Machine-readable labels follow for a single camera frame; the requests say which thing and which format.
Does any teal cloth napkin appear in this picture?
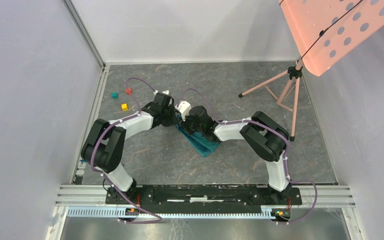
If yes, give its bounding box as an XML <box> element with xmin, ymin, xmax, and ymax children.
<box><xmin>175</xmin><ymin>114</ymin><xmax>220</xmax><ymax>158</ymax></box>

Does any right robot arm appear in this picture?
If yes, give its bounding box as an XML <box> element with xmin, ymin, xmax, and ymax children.
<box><xmin>176</xmin><ymin>105</ymin><xmax>290</xmax><ymax>204</ymax></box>

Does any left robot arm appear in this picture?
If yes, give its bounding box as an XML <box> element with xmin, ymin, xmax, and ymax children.
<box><xmin>80</xmin><ymin>90</ymin><xmax>177</xmax><ymax>204</ymax></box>

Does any orange cube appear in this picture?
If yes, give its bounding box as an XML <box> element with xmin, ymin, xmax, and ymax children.
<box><xmin>125</xmin><ymin>88</ymin><xmax>133</xmax><ymax>96</ymax></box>

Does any yellow cube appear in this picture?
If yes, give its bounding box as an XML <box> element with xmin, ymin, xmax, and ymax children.
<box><xmin>121</xmin><ymin>103</ymin><xmax>129</xmax><ymax>111</ymax></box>

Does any teal cube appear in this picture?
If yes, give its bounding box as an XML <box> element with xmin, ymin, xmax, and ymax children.
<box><xmin>111</xmin><ymin>92</ymin><xmax>119</xmax><ymax>99</ymax></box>

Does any pink tripod stand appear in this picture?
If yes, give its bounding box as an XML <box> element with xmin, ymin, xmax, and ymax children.
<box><xmin>238</xmin><ymin>57</ymin><xmax>304</xmax><ymax>142</ymax></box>

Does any pink perforated panel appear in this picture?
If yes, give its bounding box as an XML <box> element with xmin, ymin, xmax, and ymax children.
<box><xmin>279</xmin><ymin>0</ymin><xmax>384</xmax><ymax>77</ymax></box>

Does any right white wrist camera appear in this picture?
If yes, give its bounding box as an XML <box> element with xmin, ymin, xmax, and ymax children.
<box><xmin>174</xmin><ymin>100</ymin><xmax>192</xmax><ymax>121</ymax></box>

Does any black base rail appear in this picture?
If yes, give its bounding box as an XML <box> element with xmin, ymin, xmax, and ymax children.
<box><xmin>105</xmin><ymin>184</ymin><xmax>303</xmax><ymax>214</ymax></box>

